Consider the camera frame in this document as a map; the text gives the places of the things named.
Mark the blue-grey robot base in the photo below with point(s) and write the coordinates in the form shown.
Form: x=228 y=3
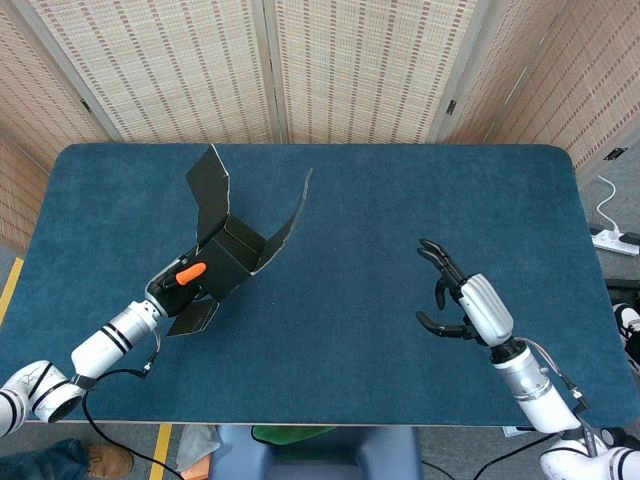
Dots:
x=325 y=460

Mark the orange cloth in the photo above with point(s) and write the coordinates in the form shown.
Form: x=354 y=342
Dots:
x=195 y=472

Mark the woven bamboo folding screen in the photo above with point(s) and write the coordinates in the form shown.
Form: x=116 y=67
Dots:
x=175 y=75

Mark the brown leather shoe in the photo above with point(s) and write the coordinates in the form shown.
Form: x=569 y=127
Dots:
x=110 y=460

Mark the blue jeans leg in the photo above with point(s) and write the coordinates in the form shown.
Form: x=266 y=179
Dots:
x=45 y=462

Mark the yellow floor tape strip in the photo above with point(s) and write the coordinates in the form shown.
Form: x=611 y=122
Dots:
x=12 y=285
x=161 y=450

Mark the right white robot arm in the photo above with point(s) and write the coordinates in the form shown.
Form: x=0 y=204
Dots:
x=530 y=385

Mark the left robot hand orange thumb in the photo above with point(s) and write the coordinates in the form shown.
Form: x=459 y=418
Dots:
x=172 y=295

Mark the grey cloth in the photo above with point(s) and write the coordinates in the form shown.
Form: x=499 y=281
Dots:
x=197 y=445

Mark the black and white sneaker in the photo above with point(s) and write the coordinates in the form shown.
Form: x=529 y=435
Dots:
x=627 y=320

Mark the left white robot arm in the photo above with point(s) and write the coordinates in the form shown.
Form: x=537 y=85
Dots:
x=100 y=345

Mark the black cardboard box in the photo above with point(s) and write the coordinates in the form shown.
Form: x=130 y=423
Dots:
x=235 y=245

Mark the black equipment base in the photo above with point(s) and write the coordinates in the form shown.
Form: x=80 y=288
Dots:
x=625 y=290

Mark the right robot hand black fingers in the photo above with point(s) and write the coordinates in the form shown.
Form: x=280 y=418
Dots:
x=487 y=310

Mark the green cloth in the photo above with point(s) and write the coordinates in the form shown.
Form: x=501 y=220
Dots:
x=285 y=434

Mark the white power strip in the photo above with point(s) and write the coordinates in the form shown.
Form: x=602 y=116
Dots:
x=615 y=244

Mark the black screen hinge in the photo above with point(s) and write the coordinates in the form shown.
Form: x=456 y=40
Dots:
x=615 y=153
x=451 y=106
x=85 y=105

